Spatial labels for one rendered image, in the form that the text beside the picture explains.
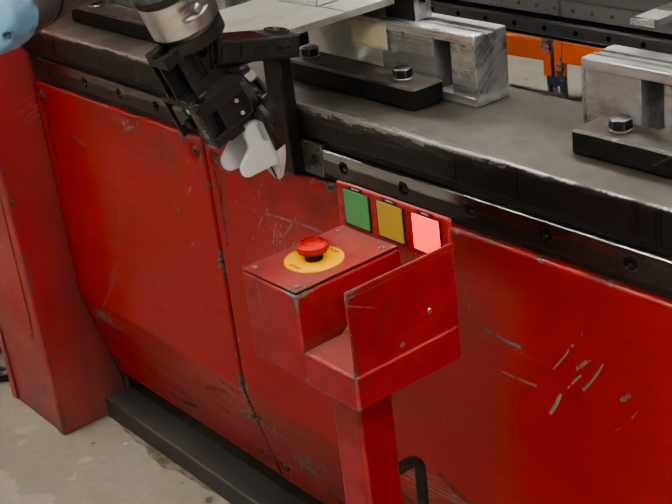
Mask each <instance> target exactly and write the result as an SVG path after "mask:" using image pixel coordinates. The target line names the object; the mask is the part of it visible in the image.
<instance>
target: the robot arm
mask: <svg viewBox="0 0 672 504"><path fill-rule="evenodd" d="M96 1H100V0H0V55H1V54H3V53H7V52H9V51H12V50H14V49H17V48H19V47H21V46H22V45H24V44H25V43H26V42H27V41H29V40H30V38H31V37H32V36H33V35H35V34H36V33H38V32H39V31H41V30H42V29H44V28H46V27H47V26H49V25H51V24H53V23H54V22H56V21H57V20H59V19H60V18H62V17H63V16H65V15H66V14H68V13H69V12H71V11H72V10H74V9H76V8H79V7H81V6H84V5H87V4H90V3H93V2H96ZM132 1H133V3H134V5H135V7H136V9H137V10H138V12H139V14H140V16H141V18H142V20H143V21H144V23H145V25H146V27H147V29H148V31H149V32H150V34H151V36H152V38H153V40H155V41H156V42H158V45H157V46H155V47H154V48H153V49H152V50H150V51H149V52H148V53H146V54H145V57H146V59H147V61H148V63H149V64H150V66H151V68H152V70H153V72H154V73H155V75H156V77H157V79H158V81H159V82H160V84H161V86H162V88H163V90H164V91H165V93H166V95H165V96H164V97H163V98H161V99H162V100H163V102H164V104H165V106H166V108H167V109H168V111H169V113H170V115H171V117H172V118H173V120H174V122H175V124H176V125H177V127H178V129H179V131H180V133H181V134H182V136H183V137H185V136H186V135H187V134H188V133H190V132H191V131H192V130H195V129H197V131H198V133H199V134H200V136H202V137H203V138H204V140H205V143H206V144H208V145H211V146H214V147H217V149H220V148H221V147H222V146H223V145H225V144H226V143H227V142H228V143H227V146H226V148H225V150H224V152H223V154H222V156H221V164H222V166H223V168H224V169H226V170H228V171H232V170H235V169H237V168H240V172H241V174H242V175H243V176H244V177H251V176H253V175H255V174H257V173H259V172H261V171H263V170H265V169H267V170H268V171H269V172H270V173H271V174H272V175H273V176H274V177H275V178H276V179H277V178H278V179H279V180H280V179H281V178H282V177H283V176H284V172H285V163H286V146H285V143H286V137H285V132H284V127H283V123H282V120H281V117H280V115H279V113H278V111H277V109H276V107H275V106H274V104H273V102H272V101H271V99H270V96H269V93H268V92H267V90H266V88H265V86H264V84H263V83H262V81H261V80H260V78H259V77H258V75H257V74H256V73H255V72H254V70H252V69H251V68H249V66H248V65H246V62H255V61H265V60H271V61H283V60H288V58H295V57H299V48H300V35H299V34H296V33H293V32H290V29H287V28H284V27H277V26H275V27H264V29H260V30H248V31H236V32H223V30H224V28H225V22H224V20H223V18H222V16H221V14H220V12H219V7H218V4H217V2H216V0H132ZM222 32H223V33H222ZM174 105H176V106H179V107H182V108H181V110H182V112H183V114H184V115H185V116H186V117H188V118H187V119H186V120H185V121H184V124H183V125H182V126H181V124H180V123H179V121H178V119H177V117H176V115H175V114H174V112H173V110H172V108H171V107H173V106H174Z"/></svg>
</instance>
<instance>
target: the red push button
mask: <svg viewBox="0 0 672 504"><path fill-rule="evenodd" d="M328 248H329V242H328V240H326V239H325V238H321V237H308V238H305V239H303V240H301V241H299V242H298V243H297V244H296V251H297V252H298V254H299V255H301V256H304V257H305V261H307V262H318V261H321V260H322V259H323V254H324V253H325V252H327V250H328Z"/></svg>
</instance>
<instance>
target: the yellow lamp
mask: <svg viewBox="0 0 672 504"><path fill-rule="evenodd" d="M376 207H377V216H378V225H379V234H380V235H381V236H384V237H387V238H389V239H392V240H394V241H397V242H400V243H402V244H405V238H404V228H403V218H402V209H400V208H397V207H394V206H391V205H389V204H386V203H383V202H380V201H377V200H376Z"/></svg>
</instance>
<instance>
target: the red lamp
mask: <svg viewBox="0 0 672 504"><path fill-rule="evenodd" d="M411 218H412V228H413V239H414V248H415V249H418V250H421V251H423V252H426V253H429V252H431V251H433V250H436V249H438V248H440V247H441V246H440V234H439V223H438V222H437V221H434V220H431V219H428V218H426V217H423V216H420V215H417V214H414V213H411Z"/></svg>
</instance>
